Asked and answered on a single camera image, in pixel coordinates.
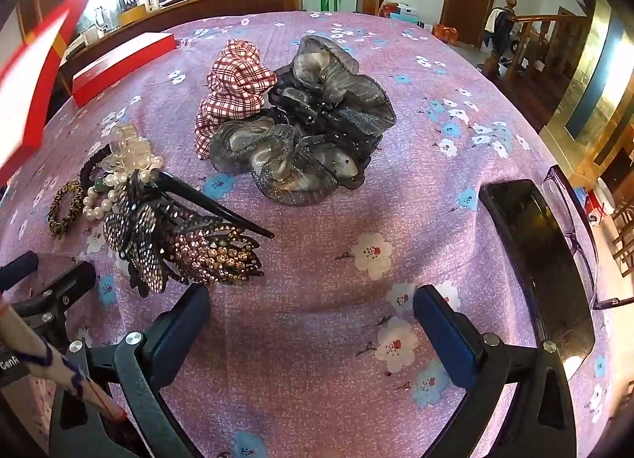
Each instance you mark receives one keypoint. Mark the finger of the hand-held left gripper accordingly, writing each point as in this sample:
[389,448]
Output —
[69,282]
[20,267]

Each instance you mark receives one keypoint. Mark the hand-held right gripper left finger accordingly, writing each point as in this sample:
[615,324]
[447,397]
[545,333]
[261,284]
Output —
[181,334]

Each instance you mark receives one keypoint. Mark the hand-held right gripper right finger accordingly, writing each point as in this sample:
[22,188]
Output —
[443,334]

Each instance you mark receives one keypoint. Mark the dark sequin hair clip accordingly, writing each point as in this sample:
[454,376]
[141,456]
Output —
[141,245]

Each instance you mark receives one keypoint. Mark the black claw hair clip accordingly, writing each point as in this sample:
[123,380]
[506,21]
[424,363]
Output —
[218,245]

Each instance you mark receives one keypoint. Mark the red tray box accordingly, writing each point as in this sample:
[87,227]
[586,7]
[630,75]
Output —
[34,81]

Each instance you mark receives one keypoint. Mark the grey organza scrunchie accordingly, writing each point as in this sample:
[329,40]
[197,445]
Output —
[337,81]
[287,160]

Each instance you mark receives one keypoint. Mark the red plaid scrunchie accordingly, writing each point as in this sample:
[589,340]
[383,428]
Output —
[235,86]

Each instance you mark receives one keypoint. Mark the black smartphone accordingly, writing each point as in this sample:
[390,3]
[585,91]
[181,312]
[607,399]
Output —
[540,259]

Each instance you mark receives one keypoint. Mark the purple floral tablecloth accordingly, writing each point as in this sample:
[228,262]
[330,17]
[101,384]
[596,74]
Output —
[317,250]

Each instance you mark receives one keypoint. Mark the purple framed glasses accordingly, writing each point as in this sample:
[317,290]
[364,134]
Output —
[577,235]

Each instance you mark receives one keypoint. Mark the red box lid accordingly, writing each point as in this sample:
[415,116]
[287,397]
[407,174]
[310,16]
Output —
[119,66]

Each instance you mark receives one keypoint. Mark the golden framed panel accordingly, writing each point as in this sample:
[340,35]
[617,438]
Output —
[589,81]

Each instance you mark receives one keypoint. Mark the orange bag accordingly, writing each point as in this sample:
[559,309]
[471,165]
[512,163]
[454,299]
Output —
[445,34]

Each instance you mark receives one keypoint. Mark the wooden stair railing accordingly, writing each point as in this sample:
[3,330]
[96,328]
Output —
[540,46]

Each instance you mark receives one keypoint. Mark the wooden counter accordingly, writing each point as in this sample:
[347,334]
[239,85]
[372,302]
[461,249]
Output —
[198,4]

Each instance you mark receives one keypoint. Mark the jacket on stair post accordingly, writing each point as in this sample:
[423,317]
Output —
[502,27]

